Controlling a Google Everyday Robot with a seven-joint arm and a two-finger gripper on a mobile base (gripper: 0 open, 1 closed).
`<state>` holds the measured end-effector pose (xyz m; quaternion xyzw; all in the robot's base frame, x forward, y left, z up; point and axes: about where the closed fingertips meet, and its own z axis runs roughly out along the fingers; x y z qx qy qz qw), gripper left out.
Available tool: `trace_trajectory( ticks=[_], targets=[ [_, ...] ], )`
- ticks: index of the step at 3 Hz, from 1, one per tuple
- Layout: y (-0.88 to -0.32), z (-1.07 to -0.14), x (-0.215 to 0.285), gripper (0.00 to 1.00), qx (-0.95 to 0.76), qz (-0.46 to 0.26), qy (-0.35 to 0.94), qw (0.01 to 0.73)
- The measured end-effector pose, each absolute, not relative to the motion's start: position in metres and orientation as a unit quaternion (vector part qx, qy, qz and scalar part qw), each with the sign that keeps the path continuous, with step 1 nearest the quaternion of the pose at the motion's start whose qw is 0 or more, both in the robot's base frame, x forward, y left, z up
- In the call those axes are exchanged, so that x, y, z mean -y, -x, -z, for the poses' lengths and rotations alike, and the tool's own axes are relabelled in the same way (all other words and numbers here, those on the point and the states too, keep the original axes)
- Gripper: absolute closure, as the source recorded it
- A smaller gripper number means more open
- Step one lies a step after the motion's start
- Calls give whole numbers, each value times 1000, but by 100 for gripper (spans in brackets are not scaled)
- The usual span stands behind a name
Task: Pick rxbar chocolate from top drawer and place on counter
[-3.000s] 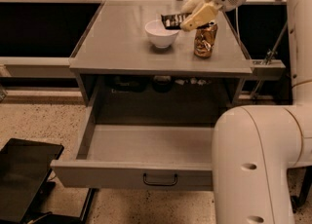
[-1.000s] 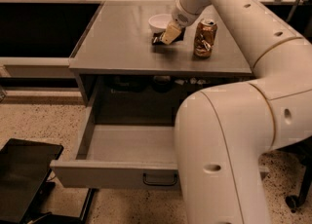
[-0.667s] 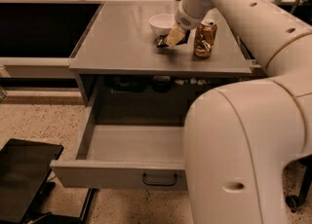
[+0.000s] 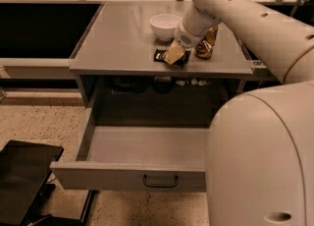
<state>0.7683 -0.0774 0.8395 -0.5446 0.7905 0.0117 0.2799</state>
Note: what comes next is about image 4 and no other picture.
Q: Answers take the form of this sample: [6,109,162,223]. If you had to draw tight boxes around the black tablet screen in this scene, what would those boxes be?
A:
[0,141,63,226]

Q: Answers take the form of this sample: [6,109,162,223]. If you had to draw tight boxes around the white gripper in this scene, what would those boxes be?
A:
[164,21,205,65]

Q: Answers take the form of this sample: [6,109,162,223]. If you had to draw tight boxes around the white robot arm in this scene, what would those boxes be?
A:
[166,0,314,226]

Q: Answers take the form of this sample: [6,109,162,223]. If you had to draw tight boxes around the white ceramic bowl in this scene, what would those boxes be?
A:
[149,14,181,41]

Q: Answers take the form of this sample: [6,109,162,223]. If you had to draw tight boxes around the gold soda can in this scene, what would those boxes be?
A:
[194,27,218,60]

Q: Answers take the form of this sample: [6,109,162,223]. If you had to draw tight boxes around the black drawer handle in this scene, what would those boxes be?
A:
[142,175,179,189]

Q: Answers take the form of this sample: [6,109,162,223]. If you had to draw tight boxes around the rxbar chocolate wrapper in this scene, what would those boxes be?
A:
[153,49,190,66]

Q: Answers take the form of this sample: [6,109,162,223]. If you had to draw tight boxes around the grey counter cabinet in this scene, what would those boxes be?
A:
[70,0,252,102]

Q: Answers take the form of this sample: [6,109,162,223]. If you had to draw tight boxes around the grey open top drawer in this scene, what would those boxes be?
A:
[49,106,210,194]

